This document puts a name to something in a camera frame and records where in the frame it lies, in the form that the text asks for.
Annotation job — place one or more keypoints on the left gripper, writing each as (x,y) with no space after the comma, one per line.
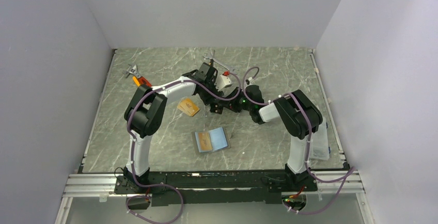
(207,99)

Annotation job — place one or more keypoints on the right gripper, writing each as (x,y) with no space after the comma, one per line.
(232,105)

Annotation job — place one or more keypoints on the gold credit card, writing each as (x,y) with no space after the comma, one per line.
(188,107)
(204,141)

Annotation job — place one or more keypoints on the grey card holder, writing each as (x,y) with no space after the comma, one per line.
(219,139)

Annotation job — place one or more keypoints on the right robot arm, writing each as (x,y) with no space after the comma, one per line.
(301,118)

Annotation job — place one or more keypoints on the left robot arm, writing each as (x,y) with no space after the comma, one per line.
(145,113)

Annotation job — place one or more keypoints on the silver open-end wrench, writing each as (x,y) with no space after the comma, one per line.
(211,56)

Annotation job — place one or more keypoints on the orange utility knife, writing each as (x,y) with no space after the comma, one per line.
(136,81)

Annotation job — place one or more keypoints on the red adjustable wrench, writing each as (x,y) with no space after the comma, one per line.
(132,70)

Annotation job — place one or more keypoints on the clear plastic screw box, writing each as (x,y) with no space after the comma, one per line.
(319,147)

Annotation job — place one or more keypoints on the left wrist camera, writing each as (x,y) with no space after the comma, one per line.
(223,81)

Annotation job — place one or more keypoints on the black base frame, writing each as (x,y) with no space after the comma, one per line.
(175,196)

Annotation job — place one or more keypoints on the aluminium rail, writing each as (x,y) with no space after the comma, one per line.
(104,185)

